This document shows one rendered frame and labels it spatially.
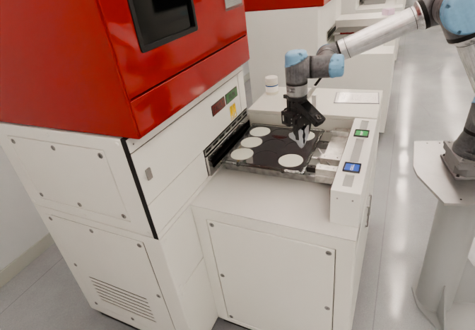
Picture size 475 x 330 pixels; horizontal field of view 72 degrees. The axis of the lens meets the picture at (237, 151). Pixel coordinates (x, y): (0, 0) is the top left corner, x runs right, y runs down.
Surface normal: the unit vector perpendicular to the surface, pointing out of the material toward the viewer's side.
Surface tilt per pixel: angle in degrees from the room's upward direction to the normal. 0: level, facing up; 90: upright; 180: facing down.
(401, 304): 0
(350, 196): 90
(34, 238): 90
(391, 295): 0
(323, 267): 90
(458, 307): 0
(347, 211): 90
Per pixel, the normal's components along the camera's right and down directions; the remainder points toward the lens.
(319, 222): -0.12, -0.86
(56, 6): -0.42, 0.50
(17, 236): 0.90, 0.11
